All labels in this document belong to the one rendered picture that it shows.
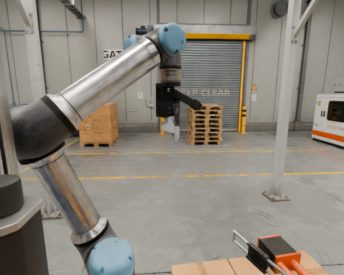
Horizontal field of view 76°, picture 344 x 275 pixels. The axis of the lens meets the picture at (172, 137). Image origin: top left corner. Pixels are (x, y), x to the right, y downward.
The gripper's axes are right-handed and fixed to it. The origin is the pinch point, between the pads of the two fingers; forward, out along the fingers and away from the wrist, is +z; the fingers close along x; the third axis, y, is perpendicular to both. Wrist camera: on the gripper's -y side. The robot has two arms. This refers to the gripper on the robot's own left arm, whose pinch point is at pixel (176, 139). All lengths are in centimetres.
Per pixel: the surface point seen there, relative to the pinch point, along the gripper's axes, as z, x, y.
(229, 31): -257, -847, -277
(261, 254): 24.8, 29.3, -20.1
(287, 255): 24.8, 30.1, -26.6
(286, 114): 16, -248, -187
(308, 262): 98, -48, -95
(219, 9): -354, -894, -246
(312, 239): 152, -143, -172
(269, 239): 24.8, 23.5, -25.1
